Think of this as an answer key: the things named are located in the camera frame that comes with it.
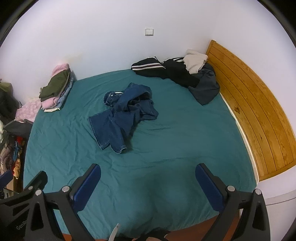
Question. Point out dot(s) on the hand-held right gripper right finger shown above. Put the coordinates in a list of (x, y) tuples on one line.
[(208, 186)]

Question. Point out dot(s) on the dark grey garment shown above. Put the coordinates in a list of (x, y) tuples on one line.
[(205, 90)]

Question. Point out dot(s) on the white folded garment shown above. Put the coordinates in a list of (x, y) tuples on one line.
[(51, 110)]

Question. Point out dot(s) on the white wall switch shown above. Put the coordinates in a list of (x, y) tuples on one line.
[(149, 32)]

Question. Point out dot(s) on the colourful clothes pile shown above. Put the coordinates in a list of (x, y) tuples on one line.
[(10, 155)]

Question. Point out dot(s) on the pink folded garment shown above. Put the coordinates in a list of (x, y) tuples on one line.
[(60, 68), (49, 103)]

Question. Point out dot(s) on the grey chair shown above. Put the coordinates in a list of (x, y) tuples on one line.
[(18, 127)]

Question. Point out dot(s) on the person's dark clothing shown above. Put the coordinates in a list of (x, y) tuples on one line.
[(153, 235)]

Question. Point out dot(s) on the olive folded garment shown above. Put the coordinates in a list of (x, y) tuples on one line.
[(55, 87)]

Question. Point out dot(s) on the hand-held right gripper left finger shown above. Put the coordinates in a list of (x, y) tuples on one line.
[(87, 186)]

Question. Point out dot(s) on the wooden headboard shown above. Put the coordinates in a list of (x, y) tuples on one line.
[(259, 115)]

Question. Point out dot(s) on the light blue folded garment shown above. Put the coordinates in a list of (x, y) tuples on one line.
[(67, 91)]

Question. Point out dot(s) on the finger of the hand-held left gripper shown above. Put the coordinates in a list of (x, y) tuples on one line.
[(39, 180)]

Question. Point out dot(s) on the pink patterned cloth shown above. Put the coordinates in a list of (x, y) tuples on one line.
[(29, 110)]

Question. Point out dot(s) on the black pants with white stripes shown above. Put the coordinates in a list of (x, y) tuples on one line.
[(171, 71)]

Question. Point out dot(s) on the dark cloth heap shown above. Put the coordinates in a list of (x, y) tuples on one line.
[(8, 104)]

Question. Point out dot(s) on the cream garment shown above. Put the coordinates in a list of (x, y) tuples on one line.
[(194, 61)]

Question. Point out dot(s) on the teal cloth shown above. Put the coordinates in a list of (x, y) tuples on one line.
[(173, 139)]

